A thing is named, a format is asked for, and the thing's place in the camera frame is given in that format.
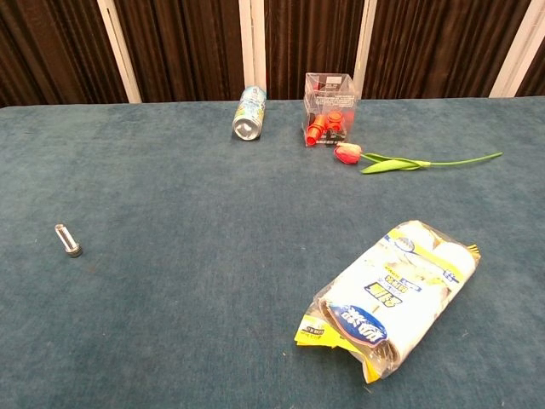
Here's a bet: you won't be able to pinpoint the red tulip with green stem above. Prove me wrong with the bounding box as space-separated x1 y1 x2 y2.
333 142 504 175

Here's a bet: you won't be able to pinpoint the teal felt table cover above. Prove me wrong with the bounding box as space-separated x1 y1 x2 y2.
0 96 545 409

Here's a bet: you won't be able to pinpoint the light blue drink can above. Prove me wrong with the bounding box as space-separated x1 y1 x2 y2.
232 85 267 141

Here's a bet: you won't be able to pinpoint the white metal frame post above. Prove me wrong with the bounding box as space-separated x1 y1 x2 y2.
238 0 267 101
96 0 143 105
488 0 545 99
353 0 379 101

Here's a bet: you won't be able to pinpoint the yellow white snack bag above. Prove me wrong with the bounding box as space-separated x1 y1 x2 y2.
293 220 482 372

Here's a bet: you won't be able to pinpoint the clear box with red parts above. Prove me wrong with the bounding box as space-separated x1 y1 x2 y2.
301 72 362 148

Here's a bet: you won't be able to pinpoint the small metal bolt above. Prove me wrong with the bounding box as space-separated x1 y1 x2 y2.
54 223 83 258

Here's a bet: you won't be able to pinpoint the dark brown curtain panel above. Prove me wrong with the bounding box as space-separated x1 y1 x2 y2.
513 40 545 98
0 0 129 108
113 0 246 103
361 0 532 101
264 0 366 101

